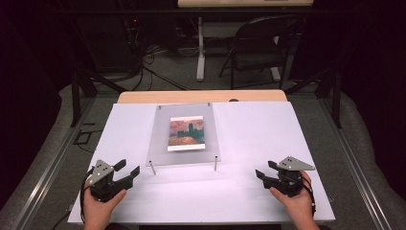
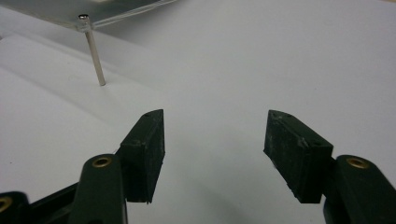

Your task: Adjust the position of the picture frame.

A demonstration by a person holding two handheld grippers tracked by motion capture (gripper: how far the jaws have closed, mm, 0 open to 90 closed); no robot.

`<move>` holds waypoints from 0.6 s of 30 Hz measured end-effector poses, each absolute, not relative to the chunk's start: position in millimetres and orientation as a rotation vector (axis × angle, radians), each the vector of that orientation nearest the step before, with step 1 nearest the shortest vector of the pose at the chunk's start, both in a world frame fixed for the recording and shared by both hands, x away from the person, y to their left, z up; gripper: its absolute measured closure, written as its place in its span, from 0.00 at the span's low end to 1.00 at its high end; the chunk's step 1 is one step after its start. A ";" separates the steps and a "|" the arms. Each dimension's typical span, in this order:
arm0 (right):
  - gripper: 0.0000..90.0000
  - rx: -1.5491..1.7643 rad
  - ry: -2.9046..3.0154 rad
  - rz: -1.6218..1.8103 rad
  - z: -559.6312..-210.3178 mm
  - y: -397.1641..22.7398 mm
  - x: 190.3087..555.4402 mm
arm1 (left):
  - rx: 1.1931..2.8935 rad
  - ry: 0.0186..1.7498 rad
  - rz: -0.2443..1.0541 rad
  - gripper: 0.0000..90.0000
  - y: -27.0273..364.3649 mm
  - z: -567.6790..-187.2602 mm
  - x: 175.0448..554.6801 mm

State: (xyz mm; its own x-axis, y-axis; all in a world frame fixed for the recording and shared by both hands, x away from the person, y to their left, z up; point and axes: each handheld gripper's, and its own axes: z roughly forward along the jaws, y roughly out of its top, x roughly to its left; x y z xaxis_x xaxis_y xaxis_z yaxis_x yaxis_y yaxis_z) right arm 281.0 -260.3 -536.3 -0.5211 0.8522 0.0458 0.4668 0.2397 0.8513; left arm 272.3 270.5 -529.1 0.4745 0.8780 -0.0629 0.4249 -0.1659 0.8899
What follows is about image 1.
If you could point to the painted landscape picture card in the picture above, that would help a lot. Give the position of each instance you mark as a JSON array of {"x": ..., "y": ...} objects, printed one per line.
[{"x": 186, "y": 132}]

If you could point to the black metal frame stand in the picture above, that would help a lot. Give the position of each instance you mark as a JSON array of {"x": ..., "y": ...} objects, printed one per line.
[
  {"x": 335, "y": 96},
  {"x": 75, "y": 99}
]

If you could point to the long metal frame pin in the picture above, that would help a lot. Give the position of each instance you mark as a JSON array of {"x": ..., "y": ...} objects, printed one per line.
[
  {"x": 153, "y": 167},
  {"x": 215, "y": 163}
]

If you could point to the aluminium floor rail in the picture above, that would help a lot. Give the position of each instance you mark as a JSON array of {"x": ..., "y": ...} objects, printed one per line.
[
  {"x": 48, "y": 175},
  {"x": 360, "y": 179}
]

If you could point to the white table leg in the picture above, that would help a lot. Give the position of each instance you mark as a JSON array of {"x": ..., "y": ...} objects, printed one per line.
[{"x": 200, "y": 51}]

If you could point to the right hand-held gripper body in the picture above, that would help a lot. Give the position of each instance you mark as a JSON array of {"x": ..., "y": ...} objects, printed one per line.
[{"x": 287, "y": 182}]

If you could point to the black folding chair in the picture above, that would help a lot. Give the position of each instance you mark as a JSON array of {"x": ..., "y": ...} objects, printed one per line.
[{"x": 255, "y": 57}]

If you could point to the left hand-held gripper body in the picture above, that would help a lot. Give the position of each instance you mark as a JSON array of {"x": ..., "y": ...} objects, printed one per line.
[{"x": 103, "y": 185}]

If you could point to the light wooden table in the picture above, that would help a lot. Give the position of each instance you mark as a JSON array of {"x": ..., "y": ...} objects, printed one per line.
[{"x": 198, "y": 96}]

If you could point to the person's right hand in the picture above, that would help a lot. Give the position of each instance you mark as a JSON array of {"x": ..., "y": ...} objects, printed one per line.
[{"x": 300, "y": 207}]

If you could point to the person's left hand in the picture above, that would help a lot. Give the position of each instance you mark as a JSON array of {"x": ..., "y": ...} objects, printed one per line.
[{"x": 97, "y": 212}]

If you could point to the clear acrylic picture frame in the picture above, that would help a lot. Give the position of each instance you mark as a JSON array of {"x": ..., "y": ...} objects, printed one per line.
[{"x": 159, "y": 140}]

